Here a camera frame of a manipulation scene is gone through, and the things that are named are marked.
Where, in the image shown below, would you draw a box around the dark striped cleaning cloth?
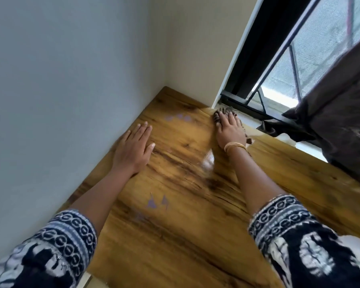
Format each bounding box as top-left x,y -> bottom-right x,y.
213,106 -> 254,145

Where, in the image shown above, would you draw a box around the black window frame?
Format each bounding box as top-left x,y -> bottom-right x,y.
220,0 -> 360,138

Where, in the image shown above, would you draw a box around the metal window grille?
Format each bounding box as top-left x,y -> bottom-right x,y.
249,0 -> 360,113

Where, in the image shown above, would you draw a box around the dark brown curtain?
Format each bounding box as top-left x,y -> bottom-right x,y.
256,35 -> 360,189

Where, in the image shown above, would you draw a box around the person's left forearm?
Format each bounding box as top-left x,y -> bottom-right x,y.
67,165 -> 138,237

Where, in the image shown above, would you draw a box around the black white patterned left sleeve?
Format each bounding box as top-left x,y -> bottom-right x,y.
0,209 -> 98,288

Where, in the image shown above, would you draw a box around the black white patterned sleeve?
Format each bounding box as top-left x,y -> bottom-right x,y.
248,194 -> 360,288
0,209 -> 98,288

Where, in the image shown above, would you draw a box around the person's right forearm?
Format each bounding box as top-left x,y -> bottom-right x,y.
227,146 -> 286,217

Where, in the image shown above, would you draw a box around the gold wrist bangles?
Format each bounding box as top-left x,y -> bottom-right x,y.
224,142 -> 247,153

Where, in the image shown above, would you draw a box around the person's left hand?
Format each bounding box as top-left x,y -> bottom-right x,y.
112,122 -> 156,176

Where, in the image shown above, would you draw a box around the black white patterned right sleeve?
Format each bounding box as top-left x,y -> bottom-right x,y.
248,194 -> 360,288

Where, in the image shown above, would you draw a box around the person's right hand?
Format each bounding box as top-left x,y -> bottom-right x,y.
214,109 -> 247,150

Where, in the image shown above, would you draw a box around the white window sill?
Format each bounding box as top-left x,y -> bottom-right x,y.
236,113 -> 328,163

